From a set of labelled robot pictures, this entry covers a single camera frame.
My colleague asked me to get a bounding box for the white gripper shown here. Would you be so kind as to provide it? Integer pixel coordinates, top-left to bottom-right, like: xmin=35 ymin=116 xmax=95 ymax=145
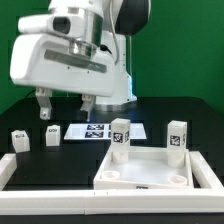
xmin=10 ymin=14 xmax=115 ymax=120

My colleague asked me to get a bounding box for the white square tabletop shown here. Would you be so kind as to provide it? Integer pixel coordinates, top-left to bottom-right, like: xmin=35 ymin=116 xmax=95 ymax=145
xmin=93 ymin=146 xmax=194 ymax=190

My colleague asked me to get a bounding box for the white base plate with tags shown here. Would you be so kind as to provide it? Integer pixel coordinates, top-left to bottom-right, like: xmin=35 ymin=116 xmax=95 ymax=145
xmin=64 ymin=123 xmax=146 ymax=140

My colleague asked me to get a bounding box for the white U-shaped obstacle fence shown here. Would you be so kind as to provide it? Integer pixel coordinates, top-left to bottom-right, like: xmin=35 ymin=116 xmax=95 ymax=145
xmin=0 ymin=154 xmax=224 ymax=215

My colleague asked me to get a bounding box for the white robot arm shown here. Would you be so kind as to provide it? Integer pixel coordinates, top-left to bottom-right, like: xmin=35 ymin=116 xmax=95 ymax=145
xmin=10 ymin=0 xmax=151 ymax=120

